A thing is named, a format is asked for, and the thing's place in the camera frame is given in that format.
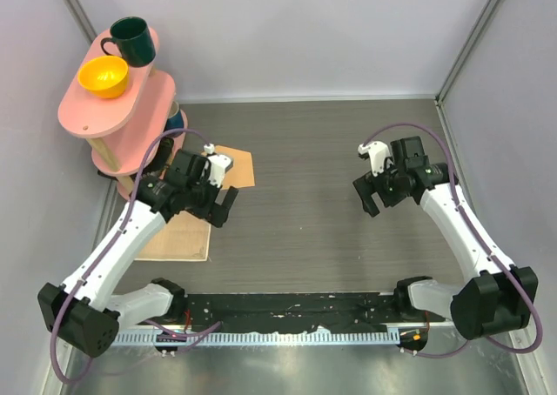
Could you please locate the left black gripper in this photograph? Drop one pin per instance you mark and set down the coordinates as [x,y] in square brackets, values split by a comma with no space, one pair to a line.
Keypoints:
[216,214]

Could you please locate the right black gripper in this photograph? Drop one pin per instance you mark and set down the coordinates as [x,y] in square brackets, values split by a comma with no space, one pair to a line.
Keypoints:
[366,185]

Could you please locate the orange paper envelope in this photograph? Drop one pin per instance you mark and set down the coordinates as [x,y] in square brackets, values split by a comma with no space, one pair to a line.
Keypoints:
[241,175]

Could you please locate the beige letter paper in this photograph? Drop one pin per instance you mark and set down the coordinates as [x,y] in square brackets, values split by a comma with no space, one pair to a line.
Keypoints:
[184,239]

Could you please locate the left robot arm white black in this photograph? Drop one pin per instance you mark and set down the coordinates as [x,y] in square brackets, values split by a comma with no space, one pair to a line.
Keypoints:
[84,310]

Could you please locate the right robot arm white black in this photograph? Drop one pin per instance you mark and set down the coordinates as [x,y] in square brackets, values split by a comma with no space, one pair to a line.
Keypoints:
[496,291]

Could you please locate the blue cup on shelf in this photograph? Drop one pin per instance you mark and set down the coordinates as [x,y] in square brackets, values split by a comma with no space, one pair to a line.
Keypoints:
[174,119]

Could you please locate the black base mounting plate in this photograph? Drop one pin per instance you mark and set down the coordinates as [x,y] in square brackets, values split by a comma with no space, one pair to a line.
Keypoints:
[294,313]

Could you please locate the yellow bowl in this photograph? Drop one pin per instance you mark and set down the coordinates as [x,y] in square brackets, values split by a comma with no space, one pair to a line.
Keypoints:
[106,77]

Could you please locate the dark green mug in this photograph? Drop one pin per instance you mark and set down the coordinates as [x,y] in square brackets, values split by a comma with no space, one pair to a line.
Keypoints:
[133,39]

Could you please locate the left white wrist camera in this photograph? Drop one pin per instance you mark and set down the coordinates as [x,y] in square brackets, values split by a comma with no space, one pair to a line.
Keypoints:
[219,165]

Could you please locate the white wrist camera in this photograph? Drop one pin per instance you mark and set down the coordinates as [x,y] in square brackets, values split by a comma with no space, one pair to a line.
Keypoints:
[379,156]
[219,165]

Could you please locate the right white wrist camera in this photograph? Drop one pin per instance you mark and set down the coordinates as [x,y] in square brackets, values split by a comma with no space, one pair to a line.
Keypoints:
[379,156]

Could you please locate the white slotted cable duct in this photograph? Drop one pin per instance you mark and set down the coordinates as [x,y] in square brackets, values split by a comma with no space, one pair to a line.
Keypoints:
[153,337]

